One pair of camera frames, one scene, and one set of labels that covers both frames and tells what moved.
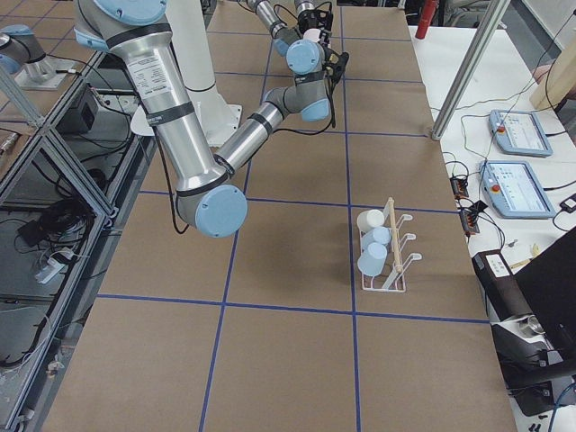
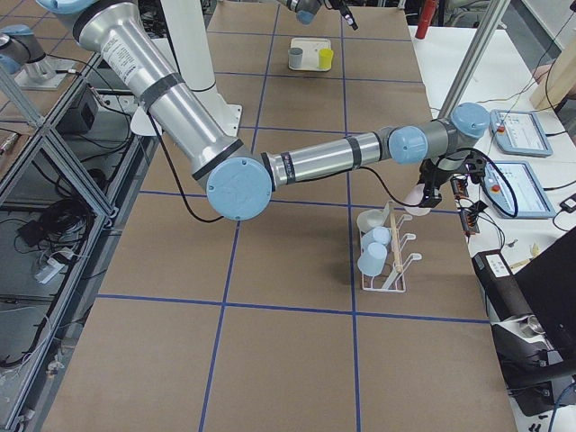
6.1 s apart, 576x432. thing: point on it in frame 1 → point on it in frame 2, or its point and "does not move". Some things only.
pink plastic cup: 312,34 → 416,195
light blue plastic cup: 375,235 does not move
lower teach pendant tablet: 515,190 does not move
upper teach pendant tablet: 518,132 does not move
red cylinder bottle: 427,13 does not move
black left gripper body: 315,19 → 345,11
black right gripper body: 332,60 → 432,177
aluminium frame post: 484,35 does not move
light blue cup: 371,263 does not move
